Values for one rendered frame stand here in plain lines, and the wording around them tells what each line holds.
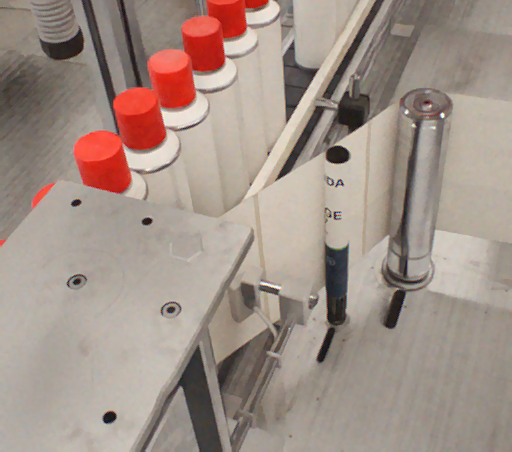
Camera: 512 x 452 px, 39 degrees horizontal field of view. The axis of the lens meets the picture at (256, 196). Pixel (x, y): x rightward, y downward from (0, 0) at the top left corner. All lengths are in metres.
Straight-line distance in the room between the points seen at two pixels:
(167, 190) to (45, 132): 0.42
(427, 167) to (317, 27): 0.35
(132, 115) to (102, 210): 0.17
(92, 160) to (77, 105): 0.51
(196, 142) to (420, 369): 0.25
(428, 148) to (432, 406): 0.20
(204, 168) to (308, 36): 0.31
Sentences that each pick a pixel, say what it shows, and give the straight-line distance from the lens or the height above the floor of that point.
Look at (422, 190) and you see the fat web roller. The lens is 0.56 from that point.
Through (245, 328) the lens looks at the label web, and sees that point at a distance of 0.55.
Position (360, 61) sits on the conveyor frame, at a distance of 0.92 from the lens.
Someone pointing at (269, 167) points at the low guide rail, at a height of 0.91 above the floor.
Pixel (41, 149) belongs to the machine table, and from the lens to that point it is 0.93.
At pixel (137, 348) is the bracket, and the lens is 0.30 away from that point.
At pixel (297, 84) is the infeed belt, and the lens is 0.87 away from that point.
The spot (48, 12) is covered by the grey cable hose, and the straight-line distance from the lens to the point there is 0.58.
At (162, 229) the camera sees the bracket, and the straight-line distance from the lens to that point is 0.34.
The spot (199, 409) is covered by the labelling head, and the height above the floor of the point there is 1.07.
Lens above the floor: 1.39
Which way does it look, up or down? 44 degrees down
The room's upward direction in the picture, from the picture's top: 6 degrees counter-clockwise
